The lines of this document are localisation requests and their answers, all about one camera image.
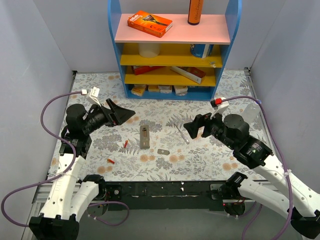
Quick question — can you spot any thin metal screwdriver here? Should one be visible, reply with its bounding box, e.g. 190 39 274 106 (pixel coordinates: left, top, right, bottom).
173 123 190 145

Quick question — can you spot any grey remote control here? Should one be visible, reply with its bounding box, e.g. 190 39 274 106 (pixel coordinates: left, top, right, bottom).
139 125 150 150

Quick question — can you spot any red yellow battery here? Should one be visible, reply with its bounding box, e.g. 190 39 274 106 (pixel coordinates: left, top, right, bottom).
107 158 115 165
123 140 129 149

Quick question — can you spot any grey battery cover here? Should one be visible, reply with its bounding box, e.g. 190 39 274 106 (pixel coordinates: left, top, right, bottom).
157 149 170 156

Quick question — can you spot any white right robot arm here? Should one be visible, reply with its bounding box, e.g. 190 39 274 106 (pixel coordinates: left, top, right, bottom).
183 113 320 239

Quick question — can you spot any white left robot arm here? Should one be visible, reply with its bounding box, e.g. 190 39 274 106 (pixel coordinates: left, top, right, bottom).
29 98 135 240

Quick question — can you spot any yellow soap box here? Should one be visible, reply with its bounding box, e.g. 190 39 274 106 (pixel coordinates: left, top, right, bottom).
131 84 147 97

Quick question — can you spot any white soap box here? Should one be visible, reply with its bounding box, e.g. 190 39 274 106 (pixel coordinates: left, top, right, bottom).
173 85 188 97

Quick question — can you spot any clear plastic water bottle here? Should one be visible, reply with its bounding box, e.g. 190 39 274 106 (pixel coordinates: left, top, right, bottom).
241 100 261 125

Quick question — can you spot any floral tablecloth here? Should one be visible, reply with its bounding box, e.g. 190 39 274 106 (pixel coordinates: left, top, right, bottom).
49 69 272 182

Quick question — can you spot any red white long box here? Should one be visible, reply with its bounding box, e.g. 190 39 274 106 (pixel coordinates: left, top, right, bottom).
170 66 207 84

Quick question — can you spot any red box left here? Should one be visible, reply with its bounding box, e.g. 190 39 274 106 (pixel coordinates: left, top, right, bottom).
131 65 164 76

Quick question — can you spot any blue white can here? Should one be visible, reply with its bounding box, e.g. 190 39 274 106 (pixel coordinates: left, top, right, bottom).
190 44 214 59

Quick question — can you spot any white cup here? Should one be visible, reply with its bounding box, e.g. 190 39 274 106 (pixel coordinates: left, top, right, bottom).
138 43 161 58

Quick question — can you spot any blue shelf unit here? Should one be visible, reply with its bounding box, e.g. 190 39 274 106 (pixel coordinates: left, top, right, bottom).
107 0 242 101

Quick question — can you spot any orange razor box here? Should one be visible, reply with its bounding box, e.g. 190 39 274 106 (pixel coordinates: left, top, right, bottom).
127 10 173 38

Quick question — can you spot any orange bottle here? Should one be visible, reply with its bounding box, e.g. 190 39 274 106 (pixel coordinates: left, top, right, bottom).
187 0 204 25

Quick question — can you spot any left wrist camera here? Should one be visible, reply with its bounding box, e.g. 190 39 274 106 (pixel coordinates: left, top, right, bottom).
86 86 102 107

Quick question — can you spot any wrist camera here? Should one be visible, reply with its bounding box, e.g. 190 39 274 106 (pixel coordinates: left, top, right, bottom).
86 86 102 107
210 97 229 119

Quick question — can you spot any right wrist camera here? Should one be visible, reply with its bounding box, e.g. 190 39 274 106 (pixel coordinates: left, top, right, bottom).
210 97 229 119

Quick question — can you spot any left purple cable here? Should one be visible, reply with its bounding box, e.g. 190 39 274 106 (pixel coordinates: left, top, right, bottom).
0 90 130 228

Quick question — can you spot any purple cable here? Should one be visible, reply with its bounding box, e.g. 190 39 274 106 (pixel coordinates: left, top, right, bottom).
0 90 130 228
221 95 294 240

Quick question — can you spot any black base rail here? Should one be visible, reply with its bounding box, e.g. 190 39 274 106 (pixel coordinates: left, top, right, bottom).
82 178 256 216

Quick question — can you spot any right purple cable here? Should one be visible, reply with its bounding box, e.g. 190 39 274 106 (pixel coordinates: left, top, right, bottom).
221 95 294 240

